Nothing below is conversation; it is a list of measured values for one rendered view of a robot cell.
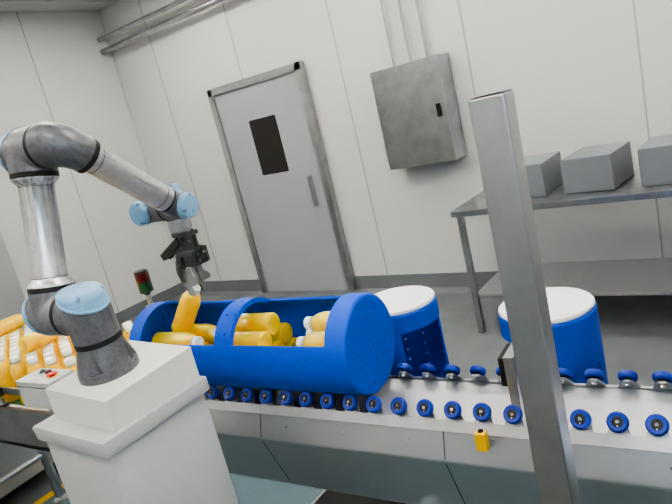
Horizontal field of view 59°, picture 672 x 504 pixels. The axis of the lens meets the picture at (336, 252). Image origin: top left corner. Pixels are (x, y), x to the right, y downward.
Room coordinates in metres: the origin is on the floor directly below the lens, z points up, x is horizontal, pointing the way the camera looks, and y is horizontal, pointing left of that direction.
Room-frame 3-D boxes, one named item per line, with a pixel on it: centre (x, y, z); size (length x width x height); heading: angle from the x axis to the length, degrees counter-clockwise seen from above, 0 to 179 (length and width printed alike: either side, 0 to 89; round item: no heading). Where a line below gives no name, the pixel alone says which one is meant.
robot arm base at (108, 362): (1.45, 0.63, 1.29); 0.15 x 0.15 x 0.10
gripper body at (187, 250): (1.92, 0.46, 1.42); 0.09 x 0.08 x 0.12; 56
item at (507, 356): (1.35, -0.36, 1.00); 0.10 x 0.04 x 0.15; 146
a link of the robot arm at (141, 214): (1.83, 0.51, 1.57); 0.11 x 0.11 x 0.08; 56
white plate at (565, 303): (1.68, -0.57, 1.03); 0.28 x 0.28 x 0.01
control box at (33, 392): (1.97, 1.08, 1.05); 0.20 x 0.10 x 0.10; 56
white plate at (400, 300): (2.05, -0.17, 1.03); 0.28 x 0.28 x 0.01
